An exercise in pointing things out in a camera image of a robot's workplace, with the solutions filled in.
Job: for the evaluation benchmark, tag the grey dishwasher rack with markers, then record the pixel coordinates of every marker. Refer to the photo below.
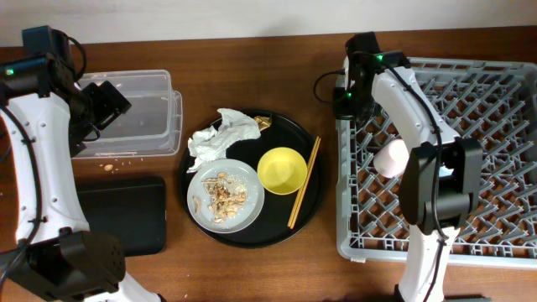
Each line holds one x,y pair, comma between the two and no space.
492,101

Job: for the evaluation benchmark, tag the grey plate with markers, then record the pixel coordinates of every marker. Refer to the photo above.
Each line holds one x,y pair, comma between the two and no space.
198,200

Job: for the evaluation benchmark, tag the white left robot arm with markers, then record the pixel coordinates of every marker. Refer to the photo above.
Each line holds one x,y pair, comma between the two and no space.
48,117

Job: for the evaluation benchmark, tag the black rectangular bin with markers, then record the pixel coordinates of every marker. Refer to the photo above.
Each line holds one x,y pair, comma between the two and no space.
132,210

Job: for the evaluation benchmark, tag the wooden chopstick outer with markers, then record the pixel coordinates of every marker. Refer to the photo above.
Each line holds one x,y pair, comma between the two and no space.
307,182

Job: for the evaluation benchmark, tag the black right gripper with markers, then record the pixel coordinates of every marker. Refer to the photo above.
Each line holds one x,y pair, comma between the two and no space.
341,111

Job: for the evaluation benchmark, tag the food scraps on plate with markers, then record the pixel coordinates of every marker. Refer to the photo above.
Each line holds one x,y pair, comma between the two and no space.
227,195

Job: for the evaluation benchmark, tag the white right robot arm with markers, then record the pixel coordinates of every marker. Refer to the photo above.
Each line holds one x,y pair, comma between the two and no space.
441,176

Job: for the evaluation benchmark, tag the round black tray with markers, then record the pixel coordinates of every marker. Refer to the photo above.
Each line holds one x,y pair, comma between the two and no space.
270,227

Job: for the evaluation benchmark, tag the yellow bowl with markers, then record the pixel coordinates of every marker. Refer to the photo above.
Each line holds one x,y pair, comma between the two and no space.
282,170

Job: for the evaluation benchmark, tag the pink cup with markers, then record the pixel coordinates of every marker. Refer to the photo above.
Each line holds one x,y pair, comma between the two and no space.
391,160

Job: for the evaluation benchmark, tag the crumpled white napkin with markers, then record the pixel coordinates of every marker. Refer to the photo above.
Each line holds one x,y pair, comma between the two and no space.
211,144

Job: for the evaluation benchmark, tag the clear plastic bin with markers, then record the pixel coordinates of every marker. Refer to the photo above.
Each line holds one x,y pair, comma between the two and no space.
152,127

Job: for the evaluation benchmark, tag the gold foil wrapper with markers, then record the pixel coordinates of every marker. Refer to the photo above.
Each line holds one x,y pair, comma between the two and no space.
263,122

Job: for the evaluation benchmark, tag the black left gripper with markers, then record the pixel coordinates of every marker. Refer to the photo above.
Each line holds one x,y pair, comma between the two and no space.
114,104

